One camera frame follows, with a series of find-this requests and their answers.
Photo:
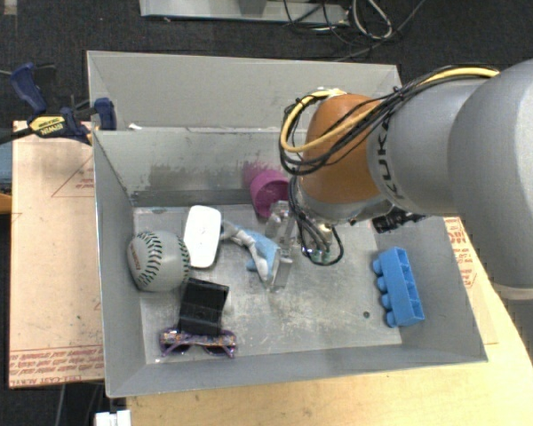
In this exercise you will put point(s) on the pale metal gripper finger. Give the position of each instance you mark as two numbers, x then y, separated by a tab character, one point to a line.
277	220
280	273

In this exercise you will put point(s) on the purple plastic cup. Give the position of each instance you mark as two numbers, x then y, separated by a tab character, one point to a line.
266	193

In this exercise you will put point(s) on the light blue and white toy figure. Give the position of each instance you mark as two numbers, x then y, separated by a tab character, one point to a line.
258	249

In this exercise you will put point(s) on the grey metal bin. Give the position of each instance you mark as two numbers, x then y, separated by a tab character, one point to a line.
328	309

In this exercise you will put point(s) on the white oval soap bar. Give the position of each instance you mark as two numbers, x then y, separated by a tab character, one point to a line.
202	238

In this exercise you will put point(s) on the blue toy building block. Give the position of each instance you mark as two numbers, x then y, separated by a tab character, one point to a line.
402	289

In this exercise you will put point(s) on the purple patterned sunglasses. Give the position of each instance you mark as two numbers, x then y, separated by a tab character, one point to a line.
195	342

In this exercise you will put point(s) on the grey baseball with dark stitches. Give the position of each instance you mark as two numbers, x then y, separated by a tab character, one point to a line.
157	262

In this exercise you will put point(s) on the brown cardboard board, red print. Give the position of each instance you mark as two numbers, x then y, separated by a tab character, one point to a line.
53	255

